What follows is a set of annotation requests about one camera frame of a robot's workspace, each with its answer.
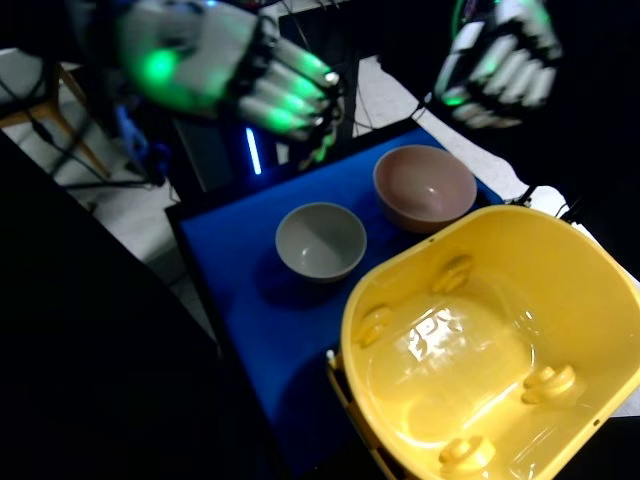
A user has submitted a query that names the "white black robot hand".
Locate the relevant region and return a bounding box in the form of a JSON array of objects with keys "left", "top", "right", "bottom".
[
  {"left": 433, "top": 0, "right": 565, "bottom": 130},
  {"left": 115, "top": 0, "right": 347, "bottom": 145}
]

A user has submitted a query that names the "large pink bowl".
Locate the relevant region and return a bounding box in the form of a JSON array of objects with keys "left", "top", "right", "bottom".
[{"left": 372, "top": 144, "right": 479, "bottom": 235}]

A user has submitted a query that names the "small grey bowl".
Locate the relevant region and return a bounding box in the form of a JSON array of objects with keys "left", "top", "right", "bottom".
[{"left": 274, "top": 201, "right": 369, "bottom": 285}]

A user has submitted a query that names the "yellow plastic tub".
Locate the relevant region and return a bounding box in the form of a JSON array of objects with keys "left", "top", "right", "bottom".
[{"left": 339, "top": 203, "right": 640, "bottom": 480}]

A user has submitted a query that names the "blue light strip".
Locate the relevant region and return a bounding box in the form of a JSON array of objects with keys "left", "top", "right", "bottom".
[{"left": 244, "top": 127, "right": 263, "bottom": 176}]

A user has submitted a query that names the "wooden chair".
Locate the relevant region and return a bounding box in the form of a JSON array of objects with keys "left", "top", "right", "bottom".
[{"left": 0, "top": 62, "right": 112, "bottom": 179}]

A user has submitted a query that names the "black floor cable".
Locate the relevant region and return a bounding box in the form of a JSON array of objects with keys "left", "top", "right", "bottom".
[{"left": 27, "top": 107, "right": 169, "bottom": 194}]

